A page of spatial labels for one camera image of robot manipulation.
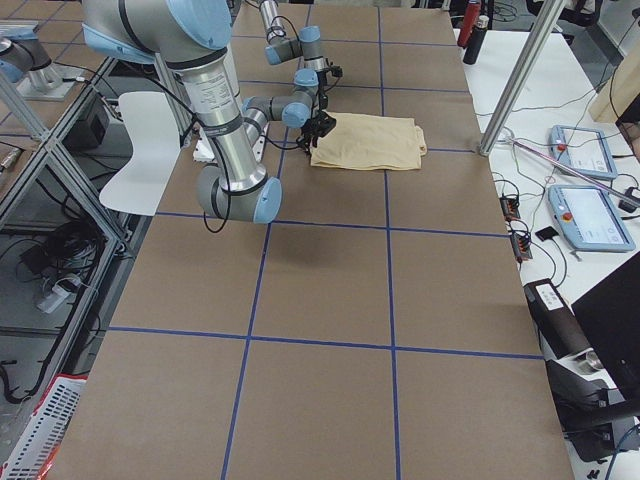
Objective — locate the black bottle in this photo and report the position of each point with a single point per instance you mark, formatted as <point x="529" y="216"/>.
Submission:
<point x="476" y="40"/>

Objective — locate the upper teach pendant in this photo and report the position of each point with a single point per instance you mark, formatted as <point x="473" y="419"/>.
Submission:
<point x="585" y="150"/>

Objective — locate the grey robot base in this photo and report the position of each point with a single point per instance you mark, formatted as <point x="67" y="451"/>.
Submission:
<point x="26" y="63"/>

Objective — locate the black monitor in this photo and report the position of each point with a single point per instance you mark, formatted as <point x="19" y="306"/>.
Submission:
<point x="608" y="315"/>

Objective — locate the cream long-sleeve printed shirt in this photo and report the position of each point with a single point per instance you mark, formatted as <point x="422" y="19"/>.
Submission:
<point x="364" y="142"/>

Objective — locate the aluminium frame rack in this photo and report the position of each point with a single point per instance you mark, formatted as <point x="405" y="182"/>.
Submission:
<point x="52" y="230"/>

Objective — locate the lower teach pendant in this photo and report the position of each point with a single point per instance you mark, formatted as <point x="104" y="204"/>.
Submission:
<point x="588" y="219"/>

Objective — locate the white power strip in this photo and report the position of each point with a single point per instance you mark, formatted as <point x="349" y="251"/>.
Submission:
<point x="59" y="292"/>

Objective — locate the red bottle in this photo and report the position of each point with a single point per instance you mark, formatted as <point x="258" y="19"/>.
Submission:
<point x="472" y="11"/>

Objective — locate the aluminium frame post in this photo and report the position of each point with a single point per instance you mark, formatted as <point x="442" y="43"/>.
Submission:
<point x="533" y="46"/>

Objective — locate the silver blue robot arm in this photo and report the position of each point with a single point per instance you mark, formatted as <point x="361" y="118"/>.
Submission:
<point x="285" y="43"/>
<point x="193" y="39"/>

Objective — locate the white perforated basket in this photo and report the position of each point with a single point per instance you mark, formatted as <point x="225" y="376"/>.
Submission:
<point x="33" y="455"/>

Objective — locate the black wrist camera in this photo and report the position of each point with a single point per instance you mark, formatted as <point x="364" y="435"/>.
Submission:
<point x="335" y="71"/>

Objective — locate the teach pendant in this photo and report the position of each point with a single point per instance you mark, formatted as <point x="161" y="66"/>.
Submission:
<point x="585" y="150"/>
<point x="588" y="219"/>

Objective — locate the black labelled box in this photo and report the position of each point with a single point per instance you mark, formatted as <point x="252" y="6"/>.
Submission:
<point x="559" y="333"/>

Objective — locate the orange circuit board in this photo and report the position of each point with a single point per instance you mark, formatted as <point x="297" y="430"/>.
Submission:
<point x="521" y="245"/>
<point x="510" y="207"/>

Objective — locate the white plastic chair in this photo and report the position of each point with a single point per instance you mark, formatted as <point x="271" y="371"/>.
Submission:
<point x="139" y="185"/>

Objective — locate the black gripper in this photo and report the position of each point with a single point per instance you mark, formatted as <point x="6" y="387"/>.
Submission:
<point x="320" y="125"/>
<point x="322" y="81"/>

